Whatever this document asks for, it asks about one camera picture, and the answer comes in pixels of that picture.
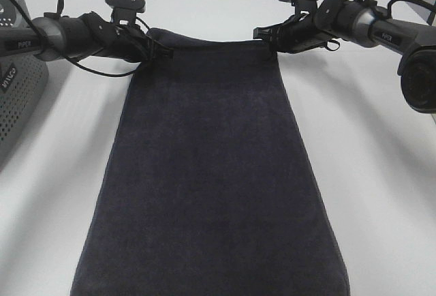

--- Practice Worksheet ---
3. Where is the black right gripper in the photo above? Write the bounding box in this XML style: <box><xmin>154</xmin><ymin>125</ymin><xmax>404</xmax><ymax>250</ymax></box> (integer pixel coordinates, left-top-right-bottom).
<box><xmin>253</xmin><ymin>14</ymin><xmax>340</xmax><ymax>54</ymax></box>

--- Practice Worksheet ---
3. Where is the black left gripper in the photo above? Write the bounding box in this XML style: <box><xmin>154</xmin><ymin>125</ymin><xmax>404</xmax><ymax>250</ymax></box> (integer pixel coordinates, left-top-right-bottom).
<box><xmin>84</xmin><ymin>12</ymin><xmax>174</xmax><ymax>63</ymax></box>

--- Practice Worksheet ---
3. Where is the dark navy towel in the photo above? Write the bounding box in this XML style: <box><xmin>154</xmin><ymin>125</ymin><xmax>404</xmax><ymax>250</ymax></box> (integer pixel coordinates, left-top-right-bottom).
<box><xmin>71</xmin><ymin>29</ymin><xmax>350</xmax><ymax>295</ymax></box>

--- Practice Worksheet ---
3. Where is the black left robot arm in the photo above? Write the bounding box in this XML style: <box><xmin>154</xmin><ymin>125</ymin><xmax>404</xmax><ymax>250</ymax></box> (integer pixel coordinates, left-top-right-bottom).
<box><xmin>1</xmin><ymin>0</ymin><xmax>173</xmax><ymax>63</ymax></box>

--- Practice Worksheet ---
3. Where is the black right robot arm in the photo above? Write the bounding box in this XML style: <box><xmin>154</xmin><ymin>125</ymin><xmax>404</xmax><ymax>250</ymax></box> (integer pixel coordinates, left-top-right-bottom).
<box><xmin>253</xmin><ymin>0</ymin><xmax>435</xmax><ymax>115</ymax></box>

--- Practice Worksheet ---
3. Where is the grey perforated plastic basket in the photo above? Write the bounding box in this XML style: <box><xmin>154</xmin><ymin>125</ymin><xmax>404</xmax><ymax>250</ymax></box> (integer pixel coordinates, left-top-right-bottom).
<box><xmin>1</xmin><ymin>0</ymin><xmax>48</xmax><ymax>166</ymax></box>

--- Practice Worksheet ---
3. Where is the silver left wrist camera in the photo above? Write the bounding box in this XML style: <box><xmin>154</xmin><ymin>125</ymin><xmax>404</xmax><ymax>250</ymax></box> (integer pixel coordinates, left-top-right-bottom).
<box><xmin>105</xmin><ymin>0</ymin><xmax>146</xmax><ymax>27</ymax></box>

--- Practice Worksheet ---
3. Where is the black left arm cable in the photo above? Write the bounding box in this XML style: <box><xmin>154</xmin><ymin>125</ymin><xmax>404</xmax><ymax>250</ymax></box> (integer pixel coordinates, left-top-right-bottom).
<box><xmin>0</xmin><ymin>0</ymin><xmax>154</xmax><ymax>78</ymax></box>

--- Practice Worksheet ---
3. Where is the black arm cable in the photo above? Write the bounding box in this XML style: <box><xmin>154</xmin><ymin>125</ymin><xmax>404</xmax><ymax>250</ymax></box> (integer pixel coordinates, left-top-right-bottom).
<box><xmin>0</xmin><ymin>0</ymin><xmax>154</xmax><ymax>78</ymax></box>
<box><xmin>386</xmin><ymin>0</ymin><xmax>436</xmax><ymax>20</ymax></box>

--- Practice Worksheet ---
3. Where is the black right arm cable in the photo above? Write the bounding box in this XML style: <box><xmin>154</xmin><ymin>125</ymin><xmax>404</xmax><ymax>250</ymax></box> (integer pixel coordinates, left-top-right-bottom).
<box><xmin>386</xmin><ymin>0</ymin><xmax>436</xmax><ymax>20</ymax></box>

